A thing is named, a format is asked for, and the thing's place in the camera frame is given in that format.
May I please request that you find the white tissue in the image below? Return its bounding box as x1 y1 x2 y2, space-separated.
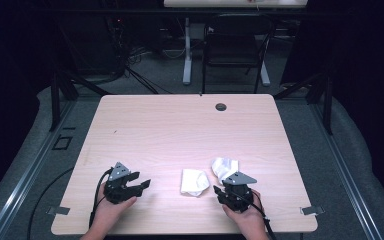
210 156 240 185
180 168 211 198

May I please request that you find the black folding chair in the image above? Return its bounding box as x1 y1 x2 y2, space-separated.
200 13 277 95

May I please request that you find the black tape square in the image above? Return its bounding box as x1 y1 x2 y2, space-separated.
51 135 73 151

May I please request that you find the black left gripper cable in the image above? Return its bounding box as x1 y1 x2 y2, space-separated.
88 167 114 229

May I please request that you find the aluminium floor rail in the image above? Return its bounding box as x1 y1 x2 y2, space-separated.
309 101 384 240
0 99 78 240

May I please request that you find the bundle of black cables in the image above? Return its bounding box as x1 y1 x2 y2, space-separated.
103 13 173 95

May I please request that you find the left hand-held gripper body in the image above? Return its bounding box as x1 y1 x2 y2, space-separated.
103 161 138 205

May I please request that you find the white desk with legs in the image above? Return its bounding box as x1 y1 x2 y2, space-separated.
162 0 310 87

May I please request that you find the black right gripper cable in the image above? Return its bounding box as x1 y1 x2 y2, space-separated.
235 191 278 240

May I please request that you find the grey metal table bracket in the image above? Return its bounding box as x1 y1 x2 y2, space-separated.
299 205 326 216
45 205 71 216

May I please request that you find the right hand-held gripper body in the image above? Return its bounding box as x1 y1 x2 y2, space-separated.
217 171 258 214

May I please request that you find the black floor cable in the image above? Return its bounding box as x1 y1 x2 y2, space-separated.
26 166 76 240

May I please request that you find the person's right hand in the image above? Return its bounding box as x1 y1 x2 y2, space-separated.
221 189 268 238

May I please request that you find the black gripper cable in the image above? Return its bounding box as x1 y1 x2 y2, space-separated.
235 191 278 240
88 167 114 229

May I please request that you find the person's left hand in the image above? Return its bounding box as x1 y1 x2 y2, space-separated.
90 181 138 236

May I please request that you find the black metal stand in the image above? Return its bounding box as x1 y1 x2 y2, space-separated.
48 64 112 132
273 71 334 136

